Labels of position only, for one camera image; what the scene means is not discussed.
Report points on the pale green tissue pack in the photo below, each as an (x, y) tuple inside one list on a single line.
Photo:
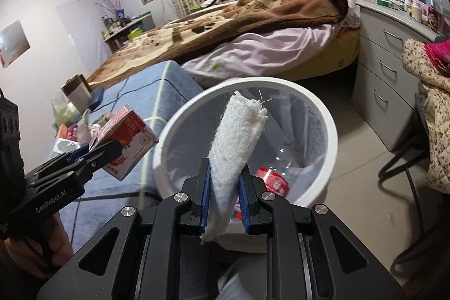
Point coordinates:
[(65, 113)]

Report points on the blue grey cushioned bench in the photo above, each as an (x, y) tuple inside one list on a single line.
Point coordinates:
[(140, 92)]

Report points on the person's left hand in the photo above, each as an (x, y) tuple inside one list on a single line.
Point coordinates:
[(56, 245)]

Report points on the bright pink cloth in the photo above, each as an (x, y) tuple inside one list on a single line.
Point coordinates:
[(439, 55)]

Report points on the pale pink duvet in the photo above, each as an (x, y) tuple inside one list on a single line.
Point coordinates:
[(253, 54)]

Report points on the person's left forearm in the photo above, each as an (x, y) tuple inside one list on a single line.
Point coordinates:
[(17, 282)]

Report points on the white wall sheet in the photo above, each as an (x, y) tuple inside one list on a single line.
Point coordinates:
[(14, 43)]

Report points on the floral padded garment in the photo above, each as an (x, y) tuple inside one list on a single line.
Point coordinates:
[(439, 117)]

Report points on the white plastic trash bin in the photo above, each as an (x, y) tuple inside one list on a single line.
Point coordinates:
[(246, 82)]

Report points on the pale pillow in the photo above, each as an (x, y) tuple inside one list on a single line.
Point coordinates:
[(353, 10)]

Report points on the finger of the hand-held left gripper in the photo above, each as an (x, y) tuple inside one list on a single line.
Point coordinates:
[(102, 159), (78, 155)]

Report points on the cluttered side table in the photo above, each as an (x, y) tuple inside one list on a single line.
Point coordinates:
[(123, 31)]

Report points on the small red packet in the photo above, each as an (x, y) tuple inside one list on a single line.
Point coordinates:
[(72, 133)]

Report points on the dark blue case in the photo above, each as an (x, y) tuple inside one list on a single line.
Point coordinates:
[(96, 98)]

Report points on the red strawberry milk carton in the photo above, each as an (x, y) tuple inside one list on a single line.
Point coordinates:
[(130, 142)]

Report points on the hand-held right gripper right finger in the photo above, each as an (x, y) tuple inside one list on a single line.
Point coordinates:
[(243, 205)]

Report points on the white plastic wrapper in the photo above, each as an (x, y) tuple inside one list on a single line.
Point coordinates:
[(65, 146)]

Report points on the red label plastic bottle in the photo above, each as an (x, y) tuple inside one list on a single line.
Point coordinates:
[(274, 180)]

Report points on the crumpled white tissue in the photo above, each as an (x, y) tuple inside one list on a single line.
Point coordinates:
[(84, 131)]

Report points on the grey drawer dresser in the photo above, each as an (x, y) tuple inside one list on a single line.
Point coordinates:
[(372, 57)]

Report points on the vase with purple branches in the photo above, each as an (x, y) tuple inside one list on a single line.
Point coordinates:
[(117, 6)]

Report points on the dark red patterned box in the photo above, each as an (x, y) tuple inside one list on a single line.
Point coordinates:
[(436, 19)]

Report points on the black metal chair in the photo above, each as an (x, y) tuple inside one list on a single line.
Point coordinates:
[(397, 163)]

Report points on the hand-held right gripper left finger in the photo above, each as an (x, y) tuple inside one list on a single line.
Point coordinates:
[(205, 201)]

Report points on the white fibrous cloth piece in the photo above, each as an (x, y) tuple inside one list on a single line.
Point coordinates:
[(235, 138)]

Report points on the brown printed blanket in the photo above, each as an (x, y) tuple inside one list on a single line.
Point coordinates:
[(246, 19)]

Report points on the white pill bottle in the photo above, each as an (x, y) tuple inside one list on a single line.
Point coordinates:
[(416, 11)]

